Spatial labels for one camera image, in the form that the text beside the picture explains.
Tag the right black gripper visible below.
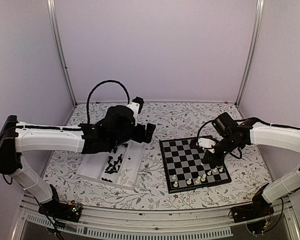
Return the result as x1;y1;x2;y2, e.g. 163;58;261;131
202;134;241;168

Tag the white bishop piece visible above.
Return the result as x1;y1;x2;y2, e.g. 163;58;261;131
195;176;201;184

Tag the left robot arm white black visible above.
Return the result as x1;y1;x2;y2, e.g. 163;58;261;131
0;103;156;217

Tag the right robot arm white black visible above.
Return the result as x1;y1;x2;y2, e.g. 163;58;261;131
197;112;300;218

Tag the pile of black chess pieces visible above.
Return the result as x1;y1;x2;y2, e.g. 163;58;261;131
101;146;126;183

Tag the pile of white chess pieces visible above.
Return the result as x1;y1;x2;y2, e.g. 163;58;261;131
119;168;134;187

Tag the black grey chessboard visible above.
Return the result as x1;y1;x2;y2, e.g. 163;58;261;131
159;137;232;194

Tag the floral patterned table mat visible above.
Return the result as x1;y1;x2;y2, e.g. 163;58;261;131
42;102;272;211

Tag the clear plastic piece tray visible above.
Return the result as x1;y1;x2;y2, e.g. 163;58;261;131
76;141;146;191

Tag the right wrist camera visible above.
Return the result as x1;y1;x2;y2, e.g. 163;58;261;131
197;137;216;150

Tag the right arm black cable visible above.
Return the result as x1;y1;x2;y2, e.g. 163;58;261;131
196;119;215;141

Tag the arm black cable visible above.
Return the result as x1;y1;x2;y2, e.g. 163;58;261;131
86;79;130;126
196;119;215;141

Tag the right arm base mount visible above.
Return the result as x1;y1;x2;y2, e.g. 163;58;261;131
228;200;274;235

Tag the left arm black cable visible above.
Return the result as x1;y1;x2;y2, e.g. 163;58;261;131
86;79;130;126

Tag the front aluminium rail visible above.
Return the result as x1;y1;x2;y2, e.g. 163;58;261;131
12;192;300;240

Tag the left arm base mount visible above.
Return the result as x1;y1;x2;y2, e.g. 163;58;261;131
38;200;82;223

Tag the left aluminium frame post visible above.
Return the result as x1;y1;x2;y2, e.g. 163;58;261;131
46;0;77;107

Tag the aluminium frame post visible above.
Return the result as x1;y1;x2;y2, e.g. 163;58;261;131
46;0;77;107
235;0;265;108

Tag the right aluminium frame post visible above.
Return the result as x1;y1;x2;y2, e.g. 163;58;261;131
235;0;265;108

